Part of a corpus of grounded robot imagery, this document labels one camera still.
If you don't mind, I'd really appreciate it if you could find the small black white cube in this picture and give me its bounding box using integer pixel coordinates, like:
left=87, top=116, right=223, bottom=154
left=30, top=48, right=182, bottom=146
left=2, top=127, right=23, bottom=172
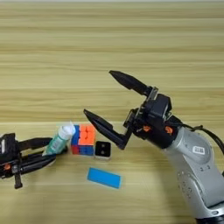
left=94, top=140, right=112, bottom=161

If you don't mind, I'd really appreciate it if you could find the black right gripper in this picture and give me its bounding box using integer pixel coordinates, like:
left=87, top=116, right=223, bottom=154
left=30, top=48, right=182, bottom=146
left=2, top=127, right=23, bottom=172
left=82, top=69, right=183, bottom=151

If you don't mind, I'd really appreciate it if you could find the blue rectangular block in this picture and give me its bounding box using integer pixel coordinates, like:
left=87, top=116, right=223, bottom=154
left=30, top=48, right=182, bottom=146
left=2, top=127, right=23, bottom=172
left=86, top=166, right=123, bottom=190

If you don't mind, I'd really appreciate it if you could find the right black box white label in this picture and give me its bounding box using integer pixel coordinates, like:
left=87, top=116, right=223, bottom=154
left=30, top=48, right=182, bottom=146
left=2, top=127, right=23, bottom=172
left=143, top=93, right=173, bottom=121

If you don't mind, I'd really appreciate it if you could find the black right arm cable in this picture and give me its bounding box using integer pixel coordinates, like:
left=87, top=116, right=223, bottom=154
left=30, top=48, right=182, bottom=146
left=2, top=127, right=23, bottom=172
left=179, top=124, right=224, bottom=156

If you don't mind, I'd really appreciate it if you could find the green white glue stick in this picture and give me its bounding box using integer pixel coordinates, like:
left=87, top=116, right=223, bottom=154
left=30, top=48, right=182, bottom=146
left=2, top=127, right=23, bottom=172
left=41, top=122, right=77, bottom=158

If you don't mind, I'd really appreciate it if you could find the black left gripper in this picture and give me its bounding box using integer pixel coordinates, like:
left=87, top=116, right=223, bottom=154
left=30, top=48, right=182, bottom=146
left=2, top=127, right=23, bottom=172
left=0, top=136, right=58, bottom=190

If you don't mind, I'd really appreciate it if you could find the black box white label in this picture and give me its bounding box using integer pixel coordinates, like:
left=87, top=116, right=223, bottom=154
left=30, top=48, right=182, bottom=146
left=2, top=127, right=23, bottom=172
left=0, top=132, right=18, bottom=165
left=143, top=93, right=173, bottom=121

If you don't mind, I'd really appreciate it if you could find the colourful puzzle cube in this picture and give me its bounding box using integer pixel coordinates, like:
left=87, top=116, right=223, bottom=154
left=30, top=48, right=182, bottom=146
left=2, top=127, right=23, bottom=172
left=70, top=123, right=97, bottom=157

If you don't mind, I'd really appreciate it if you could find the left black box white label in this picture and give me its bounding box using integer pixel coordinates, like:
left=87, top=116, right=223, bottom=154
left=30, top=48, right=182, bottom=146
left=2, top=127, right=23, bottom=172
left=0, top=132, right=18, bottom=165

